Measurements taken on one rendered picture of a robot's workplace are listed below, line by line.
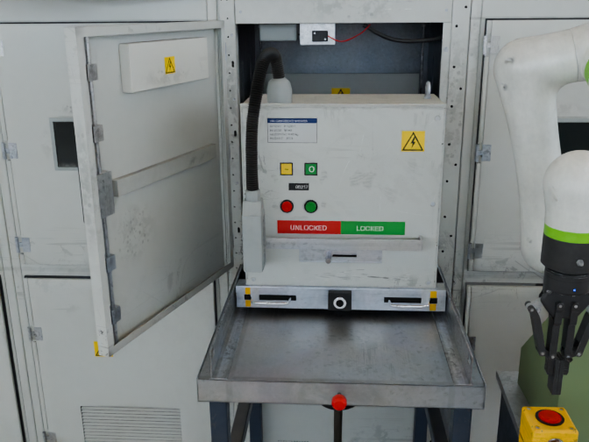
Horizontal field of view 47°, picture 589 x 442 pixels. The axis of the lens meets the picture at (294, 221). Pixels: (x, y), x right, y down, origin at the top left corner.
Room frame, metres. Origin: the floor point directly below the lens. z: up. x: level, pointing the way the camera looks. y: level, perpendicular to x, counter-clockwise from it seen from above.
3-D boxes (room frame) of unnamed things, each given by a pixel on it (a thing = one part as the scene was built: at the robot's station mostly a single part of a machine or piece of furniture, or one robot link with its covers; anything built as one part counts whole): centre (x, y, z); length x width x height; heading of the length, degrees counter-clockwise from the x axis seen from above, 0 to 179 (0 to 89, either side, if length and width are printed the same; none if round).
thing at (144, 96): (1.70, 0.34, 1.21); 0.63 x 0.07 x 0.74; 157
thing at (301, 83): (2.55, -0.18, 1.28); 0.58 x 0.02 x 0.19; 86
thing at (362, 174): (1.60, -0.12, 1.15); 0.48 x 0.01 x 0.48; 86
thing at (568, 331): (1.05, -0.47, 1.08); 0.04 x 0.01 x 0.11; 176
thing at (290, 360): (1.60, -0.12, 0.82); 0.68 x 0.62 x 0.06; 176
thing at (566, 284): (1.05, -0.46, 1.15); 0.08 x 0.07 x 0.09; 86
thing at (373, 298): (1.62, -0.12, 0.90); 0.54 x 0.05 x 0.06; 86
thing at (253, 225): (1.55, 0.10, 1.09); 0.08 x 0.05 x 0.17; 176
